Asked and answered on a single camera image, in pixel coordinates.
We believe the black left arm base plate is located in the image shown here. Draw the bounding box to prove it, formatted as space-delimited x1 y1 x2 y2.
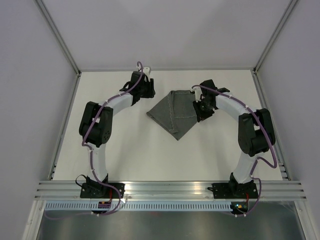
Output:
80 182 125 199

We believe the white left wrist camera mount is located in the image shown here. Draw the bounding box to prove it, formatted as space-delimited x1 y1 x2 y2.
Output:
142 66 152 78

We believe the aluminium frame post left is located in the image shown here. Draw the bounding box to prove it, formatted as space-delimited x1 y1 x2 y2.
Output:
34 0 81 76

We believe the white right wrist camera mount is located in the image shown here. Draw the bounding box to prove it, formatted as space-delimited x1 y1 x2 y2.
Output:
190 86 202 103

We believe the white slotted cable duct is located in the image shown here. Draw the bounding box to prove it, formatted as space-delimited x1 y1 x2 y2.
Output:
45 201 232 212

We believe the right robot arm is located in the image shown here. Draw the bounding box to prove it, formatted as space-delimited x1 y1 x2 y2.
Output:
190 79 278 198

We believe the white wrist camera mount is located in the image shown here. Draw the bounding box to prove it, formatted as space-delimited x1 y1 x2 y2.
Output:
142 66 152 78
190 86 202 103

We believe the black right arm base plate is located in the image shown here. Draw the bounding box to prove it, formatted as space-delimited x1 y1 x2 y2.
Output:
211 181 259 200

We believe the aluminium frame post right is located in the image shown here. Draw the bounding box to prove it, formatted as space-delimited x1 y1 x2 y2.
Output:
251 0 300 74

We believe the aluminium mounting rail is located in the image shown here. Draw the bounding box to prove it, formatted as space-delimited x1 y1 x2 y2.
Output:
33 180 307 202

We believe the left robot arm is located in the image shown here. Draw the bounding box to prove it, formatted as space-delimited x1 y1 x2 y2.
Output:
79 66 156 198

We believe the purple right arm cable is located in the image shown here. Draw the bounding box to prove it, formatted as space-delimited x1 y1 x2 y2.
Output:
191 84 279 218

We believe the aluminium frame post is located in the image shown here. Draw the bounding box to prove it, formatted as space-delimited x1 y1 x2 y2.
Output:
34 0 81 76
251 0 300 74

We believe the grey cloth napkin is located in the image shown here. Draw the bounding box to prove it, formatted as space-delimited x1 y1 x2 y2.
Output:
146 90 197 141

